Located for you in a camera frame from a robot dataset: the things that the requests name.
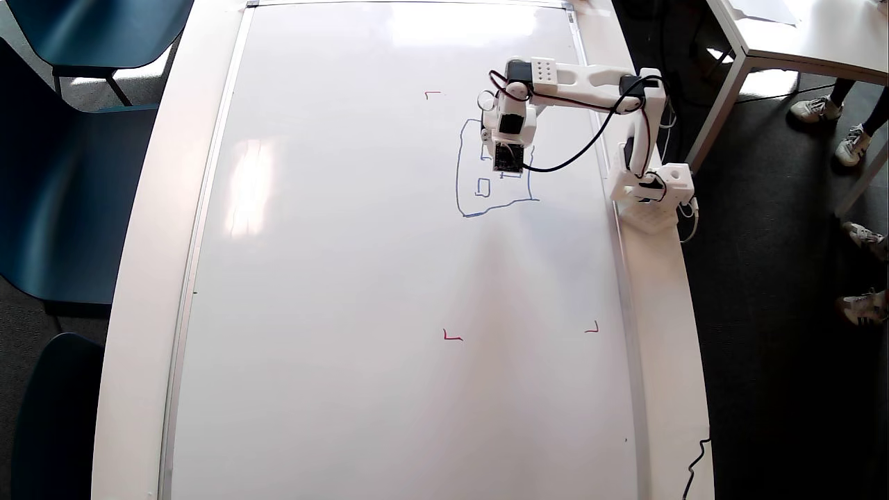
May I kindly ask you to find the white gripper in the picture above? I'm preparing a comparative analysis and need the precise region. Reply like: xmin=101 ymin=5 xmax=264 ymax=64
xmin=477 ymin=90 xmax=538 ymax=148

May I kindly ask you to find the large white whiteboard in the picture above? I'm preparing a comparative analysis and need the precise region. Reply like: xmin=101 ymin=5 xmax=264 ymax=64
xmin=158 ymin=0 xmax=650 ymax=500

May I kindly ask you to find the black trouser leg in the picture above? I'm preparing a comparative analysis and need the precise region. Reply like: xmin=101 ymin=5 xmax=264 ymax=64
xmin=861 ymin=87 xmax=889 ymax=137
xmin=829 ymin=78 xmax=859 ymax=109

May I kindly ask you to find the white side table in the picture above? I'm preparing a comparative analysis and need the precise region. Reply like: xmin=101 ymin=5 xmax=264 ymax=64
xmin=684 ymin=0 xmax=889 ymax=219

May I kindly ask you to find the blue chair with metal legs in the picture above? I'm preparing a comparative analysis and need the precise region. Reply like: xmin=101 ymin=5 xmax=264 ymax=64
xmin=3 ymin=0 xmax=195 ymax=106

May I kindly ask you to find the white sneaker with black stripes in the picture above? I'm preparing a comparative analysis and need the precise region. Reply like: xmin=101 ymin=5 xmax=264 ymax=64
xmin=836 ymin=288 xmax=889 ymax=328

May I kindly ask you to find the large blue chair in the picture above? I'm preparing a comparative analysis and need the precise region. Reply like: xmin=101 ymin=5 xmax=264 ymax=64
xmin=0 ymin=38 xmax=160 ymax=320

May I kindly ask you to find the dark blue round chair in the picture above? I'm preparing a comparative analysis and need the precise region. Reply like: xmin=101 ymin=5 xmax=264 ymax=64
xmin=10 ymin=332 xmax=106 ymax=500

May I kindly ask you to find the black wrist camera board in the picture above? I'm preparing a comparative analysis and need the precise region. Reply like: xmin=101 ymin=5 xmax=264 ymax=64
xmin=492 ymin=142 xmax=524 ymax=175

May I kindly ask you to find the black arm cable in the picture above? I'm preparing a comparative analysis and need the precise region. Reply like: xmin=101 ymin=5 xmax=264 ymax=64
xmin=488 ymin=68 xmax=669 ymax=202

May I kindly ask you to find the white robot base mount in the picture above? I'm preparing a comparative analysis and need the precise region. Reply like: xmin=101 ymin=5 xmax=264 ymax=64
xmin=611 ymin=163 xmax=696 ymax=233

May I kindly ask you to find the white base cable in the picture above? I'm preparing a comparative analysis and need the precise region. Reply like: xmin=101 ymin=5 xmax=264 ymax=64
xmin=679 ymin=197 xmax=699 ymax=244

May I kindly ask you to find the black floor cable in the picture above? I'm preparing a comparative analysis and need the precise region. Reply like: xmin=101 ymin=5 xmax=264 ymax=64
xmin=735 ymin=73 xmax=836 ymax=105

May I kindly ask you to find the black cable on table edge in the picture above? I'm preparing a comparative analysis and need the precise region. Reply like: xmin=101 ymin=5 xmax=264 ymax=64
xmin=682 ymin=436 xmax=711 ymax=500

